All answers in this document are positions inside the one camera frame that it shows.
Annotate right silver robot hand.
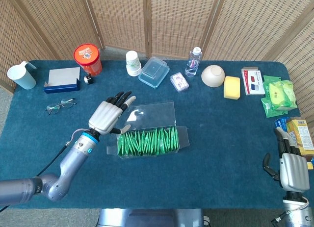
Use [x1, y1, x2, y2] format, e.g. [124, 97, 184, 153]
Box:
[262, 127, 310, 193]

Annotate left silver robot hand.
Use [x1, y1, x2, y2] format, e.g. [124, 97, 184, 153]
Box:
[88, 91, 137, 136]

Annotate clear plastic box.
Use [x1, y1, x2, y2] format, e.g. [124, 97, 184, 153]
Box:
[106, 101, 191, 159]

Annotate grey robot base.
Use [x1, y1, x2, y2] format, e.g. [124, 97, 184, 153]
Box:
[97, 208, 206, 227]

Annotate red cylindrical tub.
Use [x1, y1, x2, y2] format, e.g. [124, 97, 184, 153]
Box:
[73, 43, 103, 77]

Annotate blue and white box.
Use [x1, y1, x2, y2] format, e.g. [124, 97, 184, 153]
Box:
[43, 67, 81, 95]

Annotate clear food container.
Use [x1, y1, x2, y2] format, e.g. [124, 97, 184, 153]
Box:
[138, 56, 170, 89]

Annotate white red card box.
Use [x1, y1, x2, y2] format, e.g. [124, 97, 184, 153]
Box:
[241, 67, 265, 97]

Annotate yellow drink carton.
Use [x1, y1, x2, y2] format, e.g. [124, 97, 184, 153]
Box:
[286, 116, 314, 156]

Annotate thin-framed eyeglasses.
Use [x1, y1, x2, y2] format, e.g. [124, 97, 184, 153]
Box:
[45, 98, 77, 116]

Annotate blue white small carton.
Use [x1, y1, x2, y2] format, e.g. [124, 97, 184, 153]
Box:
[274, 117, 290, 133]

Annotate stack of white paper cups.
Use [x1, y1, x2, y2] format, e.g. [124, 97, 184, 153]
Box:
[125, 50, 142, 77]

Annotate light green printed sachet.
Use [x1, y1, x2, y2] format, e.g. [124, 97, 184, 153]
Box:
[262, 81, 272, 98]
[260, 97, 280, 119]
[263, 75, 283, 85]

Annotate green wet wipes pack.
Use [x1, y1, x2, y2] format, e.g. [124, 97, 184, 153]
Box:
[268, 79, 298, 112]

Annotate small purple plastic case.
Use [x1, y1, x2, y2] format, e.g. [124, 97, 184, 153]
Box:
[170, 72, 190, 91]

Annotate pale blue plastic cup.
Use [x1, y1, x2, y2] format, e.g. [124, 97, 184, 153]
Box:
[6, 61, 37, 90]

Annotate clear plastic water bottle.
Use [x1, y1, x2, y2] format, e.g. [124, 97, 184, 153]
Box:
[184, 47, 203, 78]

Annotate yellow green sponge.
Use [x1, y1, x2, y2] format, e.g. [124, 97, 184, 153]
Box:
[223, 76, 241, 100]

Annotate cream upturned bowl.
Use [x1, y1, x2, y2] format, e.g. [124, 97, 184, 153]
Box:
[201, 65, 225, 88]

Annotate wicker folding screen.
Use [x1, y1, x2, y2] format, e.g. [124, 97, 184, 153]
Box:
[0, 0, 314, 129]

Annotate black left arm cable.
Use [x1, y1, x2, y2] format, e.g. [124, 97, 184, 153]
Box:
[0, 128, 86, 213]

